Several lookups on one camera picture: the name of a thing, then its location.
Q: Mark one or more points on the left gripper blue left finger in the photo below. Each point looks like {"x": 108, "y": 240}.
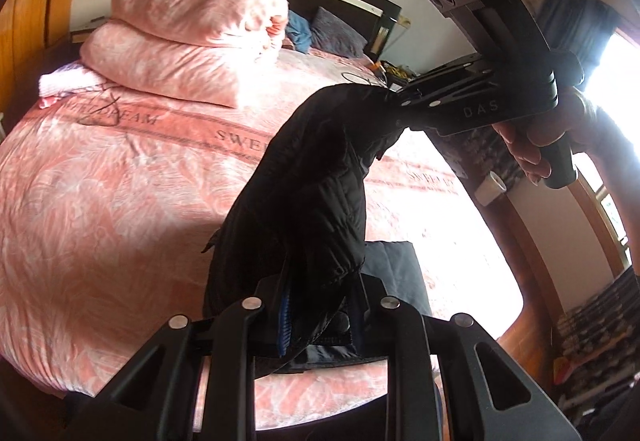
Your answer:
{"x": 284, "y": 325}

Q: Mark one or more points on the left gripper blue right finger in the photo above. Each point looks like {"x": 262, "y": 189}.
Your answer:
{"x": 356, "y": 321}

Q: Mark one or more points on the black padded pants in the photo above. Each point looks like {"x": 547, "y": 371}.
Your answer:
{"x": 301, "y": 221}

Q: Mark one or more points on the person's right hand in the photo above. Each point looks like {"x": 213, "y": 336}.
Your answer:
{"x": 575, "y": 117}

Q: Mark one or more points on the cluttered bedside table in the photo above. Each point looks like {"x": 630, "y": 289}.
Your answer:
{"x": 393, "y": 77}

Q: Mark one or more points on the white cup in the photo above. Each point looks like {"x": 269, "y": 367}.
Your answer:
{"x": 490, "y": 189}

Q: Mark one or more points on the dark grey pillow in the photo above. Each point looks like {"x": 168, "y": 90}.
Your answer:
{"x": 331, "y": 34}

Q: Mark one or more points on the pink patterned bedspread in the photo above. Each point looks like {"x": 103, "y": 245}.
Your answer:
{"x": 109, "y": 197}

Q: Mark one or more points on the blue pillow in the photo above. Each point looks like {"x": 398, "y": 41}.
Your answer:
{"x": 298, "y": 32}

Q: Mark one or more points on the lower pink folded quilt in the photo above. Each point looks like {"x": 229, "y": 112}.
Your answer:
{"x": 215, "y": 75}

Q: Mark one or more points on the pink folded quilt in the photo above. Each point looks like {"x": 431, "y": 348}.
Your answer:
{"x": 251, "y": 25}
{"x": 215, "y": 75}

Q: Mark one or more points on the upper pink folded quilt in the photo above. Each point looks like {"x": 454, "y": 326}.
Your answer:
{"x": 251, "y": 25}

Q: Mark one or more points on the white pink folded towel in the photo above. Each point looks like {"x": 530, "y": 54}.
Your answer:
{"x": 65, "y": 81}

